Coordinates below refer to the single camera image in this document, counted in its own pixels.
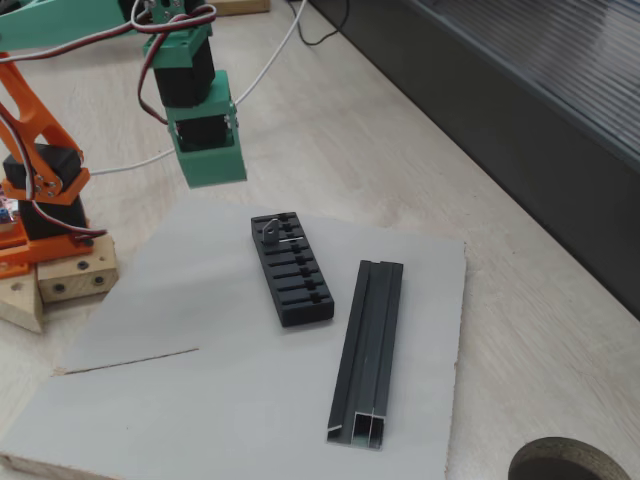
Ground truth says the small metal bracket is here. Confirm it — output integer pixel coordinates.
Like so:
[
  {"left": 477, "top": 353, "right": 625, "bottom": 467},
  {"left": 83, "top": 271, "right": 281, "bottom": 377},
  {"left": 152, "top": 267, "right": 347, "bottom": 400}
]
[{"left": 259, "top": 218, "right": 305, "bottom": 247}]

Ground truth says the wooden base block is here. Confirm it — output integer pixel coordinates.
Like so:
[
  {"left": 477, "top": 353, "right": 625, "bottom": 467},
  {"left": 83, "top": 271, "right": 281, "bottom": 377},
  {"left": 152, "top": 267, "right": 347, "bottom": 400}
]
[{"left": 37, "top": 232, "right": 120, "bottom": 305}]

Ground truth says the white USB cable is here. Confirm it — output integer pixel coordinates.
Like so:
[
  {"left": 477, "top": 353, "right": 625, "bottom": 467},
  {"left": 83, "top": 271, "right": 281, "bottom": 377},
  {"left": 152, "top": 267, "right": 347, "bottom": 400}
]
[{"left": 89, "top": 0, "right": 309, "bottom": 176}]

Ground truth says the black slotted holder block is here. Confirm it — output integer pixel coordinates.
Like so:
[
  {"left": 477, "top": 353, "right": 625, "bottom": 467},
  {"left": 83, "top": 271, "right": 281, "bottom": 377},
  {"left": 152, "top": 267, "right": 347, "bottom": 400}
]
[{"left": 249, "top": 211, "right": 336, "bottom": 329}]

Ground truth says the thin black cable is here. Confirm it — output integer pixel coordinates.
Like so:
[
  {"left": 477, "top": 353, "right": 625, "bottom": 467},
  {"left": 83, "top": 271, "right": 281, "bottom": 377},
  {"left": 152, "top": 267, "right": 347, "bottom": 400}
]
[{"left": 287, "top": 0, "right": 351, "bottom": 47}]

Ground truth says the grey laminated chipboard panel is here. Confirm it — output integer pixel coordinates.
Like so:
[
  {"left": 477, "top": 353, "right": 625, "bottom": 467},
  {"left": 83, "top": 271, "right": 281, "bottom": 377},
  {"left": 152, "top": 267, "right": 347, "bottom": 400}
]
[{"left": 0, "top": 195, "right": 467, "bottom": 480}]

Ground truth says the triangular wooden block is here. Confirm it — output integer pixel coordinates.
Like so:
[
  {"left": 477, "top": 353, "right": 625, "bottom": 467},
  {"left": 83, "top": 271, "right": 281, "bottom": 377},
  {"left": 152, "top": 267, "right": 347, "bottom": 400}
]
[{"left": 0, "top": 272, "right": 45, "bottom": 335}]

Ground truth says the dark aluminium profile bar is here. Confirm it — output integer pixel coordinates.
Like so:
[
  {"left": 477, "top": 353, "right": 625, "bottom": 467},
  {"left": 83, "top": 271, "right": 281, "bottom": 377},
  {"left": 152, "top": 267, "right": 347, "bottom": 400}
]
[{"left": 326, "top": 259, "right": 405, "bottom": 448}]

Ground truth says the red controller circuit board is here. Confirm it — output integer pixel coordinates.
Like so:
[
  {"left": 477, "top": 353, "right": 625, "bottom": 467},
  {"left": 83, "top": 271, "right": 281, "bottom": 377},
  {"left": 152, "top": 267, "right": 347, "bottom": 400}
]
[{"left": 0, "top": 185, "right": 24, "bottom": 234}]

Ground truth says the long wooden plank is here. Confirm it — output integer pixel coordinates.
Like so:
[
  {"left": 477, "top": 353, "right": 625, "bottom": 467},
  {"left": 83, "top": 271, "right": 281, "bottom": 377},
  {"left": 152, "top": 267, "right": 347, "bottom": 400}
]
[{"left": 209, "top": 0, "right": 271, "bottom": 17}]

